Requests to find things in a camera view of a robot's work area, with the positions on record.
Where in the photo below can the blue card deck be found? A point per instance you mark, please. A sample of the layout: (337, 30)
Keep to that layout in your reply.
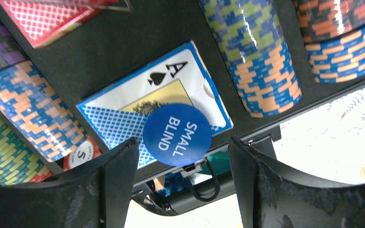
(120, 110)

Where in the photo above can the orange blue chip row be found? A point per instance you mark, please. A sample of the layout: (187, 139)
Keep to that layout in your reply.
(334, 35)

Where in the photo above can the green chip row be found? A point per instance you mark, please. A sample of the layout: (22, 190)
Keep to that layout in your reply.
(18, 164)

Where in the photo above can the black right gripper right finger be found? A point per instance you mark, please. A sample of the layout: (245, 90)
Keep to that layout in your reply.
(272, 194)

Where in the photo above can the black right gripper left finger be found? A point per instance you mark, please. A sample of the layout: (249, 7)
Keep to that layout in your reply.
(95, 194)

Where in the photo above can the floral table mat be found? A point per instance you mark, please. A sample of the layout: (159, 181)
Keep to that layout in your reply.
(328, 142)

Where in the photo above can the black poker set case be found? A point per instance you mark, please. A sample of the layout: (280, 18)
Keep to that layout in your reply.
(114, 44)

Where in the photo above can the red card deck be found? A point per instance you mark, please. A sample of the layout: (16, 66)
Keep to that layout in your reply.
(43, 24)

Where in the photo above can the red yellow chip row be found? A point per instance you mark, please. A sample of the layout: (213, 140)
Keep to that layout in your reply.
(86, 151)

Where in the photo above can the teal toy block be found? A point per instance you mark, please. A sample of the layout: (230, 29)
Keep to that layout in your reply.
(220, 162)

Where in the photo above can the black all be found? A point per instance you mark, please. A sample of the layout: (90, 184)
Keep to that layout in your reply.
(119, 5)

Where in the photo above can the purple blue chip row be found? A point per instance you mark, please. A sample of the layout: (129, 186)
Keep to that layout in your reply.
(33, 106)

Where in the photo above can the blue toy brick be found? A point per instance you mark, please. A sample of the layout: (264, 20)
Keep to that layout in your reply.
(174, 182)

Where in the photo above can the blue small blind button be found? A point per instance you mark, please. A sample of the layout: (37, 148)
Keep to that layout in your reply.
(177, 134)

